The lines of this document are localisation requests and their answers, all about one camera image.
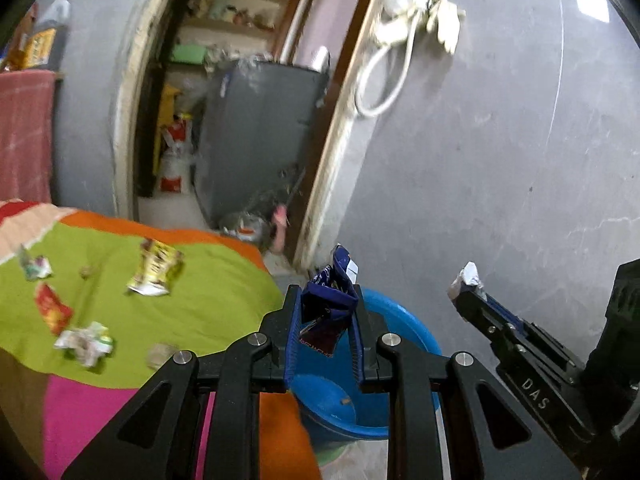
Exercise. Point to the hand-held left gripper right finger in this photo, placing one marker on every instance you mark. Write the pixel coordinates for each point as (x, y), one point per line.
(356, 355)

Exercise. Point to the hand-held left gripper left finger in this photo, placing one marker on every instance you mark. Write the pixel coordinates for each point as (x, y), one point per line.
(294, 345)

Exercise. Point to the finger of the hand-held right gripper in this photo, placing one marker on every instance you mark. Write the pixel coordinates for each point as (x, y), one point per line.
(530, 385)
(505, 312)

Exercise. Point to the small white paper scrap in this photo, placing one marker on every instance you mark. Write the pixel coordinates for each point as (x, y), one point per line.
(467, 277)

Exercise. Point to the blue plastic basin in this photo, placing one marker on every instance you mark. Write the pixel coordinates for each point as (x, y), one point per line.
(325, 400)

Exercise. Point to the dark blue snack wrapper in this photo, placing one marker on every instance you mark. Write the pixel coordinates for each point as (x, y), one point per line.
(325, 300)

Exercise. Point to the yellow snack wrapper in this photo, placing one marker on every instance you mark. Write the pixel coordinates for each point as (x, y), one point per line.
(155, 270)

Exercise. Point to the white green wrapper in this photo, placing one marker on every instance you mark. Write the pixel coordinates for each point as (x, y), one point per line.
(85, 342)

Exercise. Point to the red snack wrapper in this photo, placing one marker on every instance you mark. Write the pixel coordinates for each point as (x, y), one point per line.
(52, 307)

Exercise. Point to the white cyan wrapper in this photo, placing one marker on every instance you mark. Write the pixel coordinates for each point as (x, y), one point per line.
(36, 266)

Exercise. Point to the multicoloured blanket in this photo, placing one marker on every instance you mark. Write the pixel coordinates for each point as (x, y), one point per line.
(200, 280)

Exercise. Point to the pink bottle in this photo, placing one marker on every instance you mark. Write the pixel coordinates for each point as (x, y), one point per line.
(280, 225)

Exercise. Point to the metal pot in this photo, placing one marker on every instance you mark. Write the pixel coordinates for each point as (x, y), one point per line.
(242, 227)

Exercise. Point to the grey washing machine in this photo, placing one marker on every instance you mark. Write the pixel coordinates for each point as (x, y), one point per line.
(255, 135)

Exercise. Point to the red white sack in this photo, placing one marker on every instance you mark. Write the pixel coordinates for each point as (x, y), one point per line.
(175, 165)

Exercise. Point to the dark wooden door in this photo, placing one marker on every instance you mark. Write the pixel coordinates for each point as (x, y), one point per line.
(147, 125)

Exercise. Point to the yellow bag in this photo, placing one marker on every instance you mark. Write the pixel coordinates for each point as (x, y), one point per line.
(167, 105)

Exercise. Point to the white plastic bottle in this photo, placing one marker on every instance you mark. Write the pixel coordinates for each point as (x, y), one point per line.
(320, 59)

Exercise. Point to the cream cloth gloves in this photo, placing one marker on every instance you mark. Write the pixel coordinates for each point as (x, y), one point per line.
(447, 20)

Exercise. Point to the green box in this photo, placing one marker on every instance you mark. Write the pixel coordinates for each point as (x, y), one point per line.
(189, 54)

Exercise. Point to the wooden shelf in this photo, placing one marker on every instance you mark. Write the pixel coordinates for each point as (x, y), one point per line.
(240, 27)

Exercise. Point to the red towel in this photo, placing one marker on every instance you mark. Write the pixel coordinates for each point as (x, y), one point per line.
(27, 135)

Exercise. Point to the light green jar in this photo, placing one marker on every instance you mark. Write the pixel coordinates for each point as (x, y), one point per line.
(217, 9)

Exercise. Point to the dark liquid bottle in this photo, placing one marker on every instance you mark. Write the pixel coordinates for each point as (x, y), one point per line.
(50, 25)

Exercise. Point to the orange packet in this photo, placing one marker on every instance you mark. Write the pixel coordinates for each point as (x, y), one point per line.
(17, 45)

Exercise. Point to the wooden door frame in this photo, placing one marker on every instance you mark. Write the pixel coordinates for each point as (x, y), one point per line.
(330, 160)

